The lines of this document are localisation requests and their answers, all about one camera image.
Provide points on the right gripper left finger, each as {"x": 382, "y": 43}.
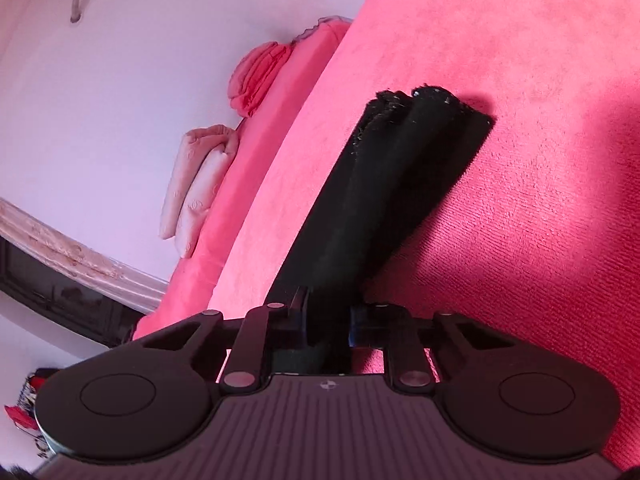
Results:
{"x": 289, "y": 321}

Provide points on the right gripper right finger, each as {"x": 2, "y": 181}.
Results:
{"x": 370, "y": 325}

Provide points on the black knit pants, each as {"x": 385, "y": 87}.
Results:
{"x": 405, "y": 154}

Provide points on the pink covered far bed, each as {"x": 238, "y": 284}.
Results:
{"x": 261, "y": 136}

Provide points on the lower pale pink pillow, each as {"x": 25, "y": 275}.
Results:
{"x": 199, "y": 199}

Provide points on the pale pink pillow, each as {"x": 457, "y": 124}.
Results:
{"x": 193, "y": 148}
{"x": 199, "y": 199}

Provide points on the pink blanket near bed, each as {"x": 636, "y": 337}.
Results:
{"x": 540, "y": 237}

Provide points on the upper pale pink pillow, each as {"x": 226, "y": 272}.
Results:
{"x": 193, "y": 148}

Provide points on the dark window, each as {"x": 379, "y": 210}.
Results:
{"x": 62, "y": 300}

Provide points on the pale pink curtain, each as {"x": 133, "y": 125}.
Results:
{"x": 133, "y": 288}

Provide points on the folded pink blanket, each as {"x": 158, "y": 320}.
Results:
{"x": 254, "y": 75}

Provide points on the hanging clothes rack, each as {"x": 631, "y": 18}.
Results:
{"x": 22, "y": 412}

